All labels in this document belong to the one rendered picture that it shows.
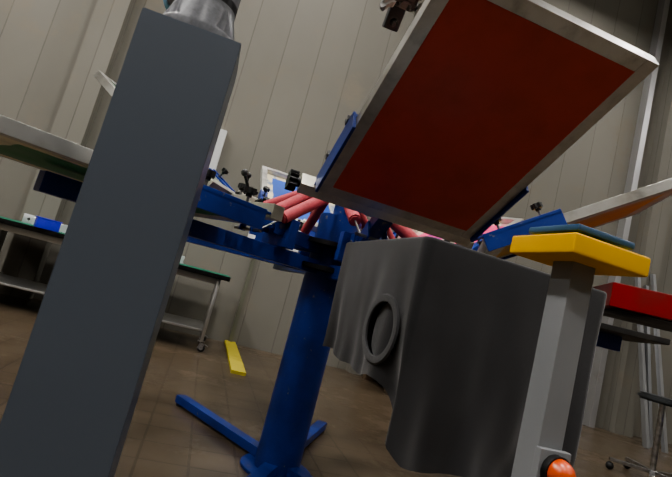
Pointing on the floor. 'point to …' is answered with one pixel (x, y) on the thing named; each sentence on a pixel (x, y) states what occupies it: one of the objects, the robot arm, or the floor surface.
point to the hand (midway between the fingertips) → (405, 22)
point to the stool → (653, 440)
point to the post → (562, 334)
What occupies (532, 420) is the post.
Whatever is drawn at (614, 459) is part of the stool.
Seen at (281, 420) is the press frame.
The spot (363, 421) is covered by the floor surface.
